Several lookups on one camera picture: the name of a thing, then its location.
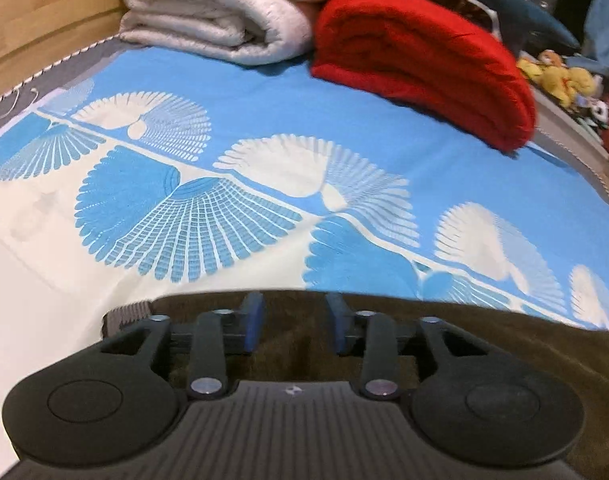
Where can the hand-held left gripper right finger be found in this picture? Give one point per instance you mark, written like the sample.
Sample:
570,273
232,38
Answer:
338,324

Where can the wooden headboard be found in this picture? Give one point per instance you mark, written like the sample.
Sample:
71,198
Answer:
39,15

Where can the blue white patterned bed sheet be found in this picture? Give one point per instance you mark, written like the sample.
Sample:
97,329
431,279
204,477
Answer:
264,160

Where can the dark blue shark plush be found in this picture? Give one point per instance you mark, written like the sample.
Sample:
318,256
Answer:
521,7

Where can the folded white blanket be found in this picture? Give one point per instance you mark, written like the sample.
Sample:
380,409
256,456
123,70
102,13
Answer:
219,5

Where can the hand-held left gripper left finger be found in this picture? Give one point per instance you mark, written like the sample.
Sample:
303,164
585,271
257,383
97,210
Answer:
254,321

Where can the yellow plush toy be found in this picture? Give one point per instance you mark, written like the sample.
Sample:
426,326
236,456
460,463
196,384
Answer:
559,77

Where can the folded red blanket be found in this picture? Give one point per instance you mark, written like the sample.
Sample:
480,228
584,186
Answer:
429,55

